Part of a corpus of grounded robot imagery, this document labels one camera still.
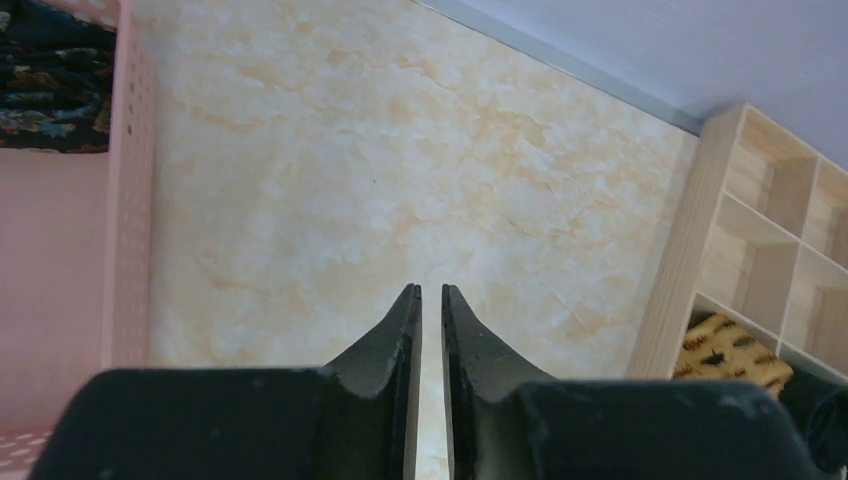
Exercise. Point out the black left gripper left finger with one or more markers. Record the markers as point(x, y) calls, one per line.
point(354, 417)

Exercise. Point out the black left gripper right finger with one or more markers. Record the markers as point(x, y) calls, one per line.
point(508, 419)

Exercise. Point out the navy floral tie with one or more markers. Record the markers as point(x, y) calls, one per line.
point(56, 80)

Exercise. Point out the yellow patterned rolled tie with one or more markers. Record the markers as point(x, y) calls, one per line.
point(719, 348)

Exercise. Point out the dark green rolled tie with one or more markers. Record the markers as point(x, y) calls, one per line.
point(819, 410)

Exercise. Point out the wooden compartment organizer box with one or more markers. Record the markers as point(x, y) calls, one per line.
point(759, 236)

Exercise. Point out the pink plastic basket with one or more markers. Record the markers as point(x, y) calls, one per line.
point(75, 253)

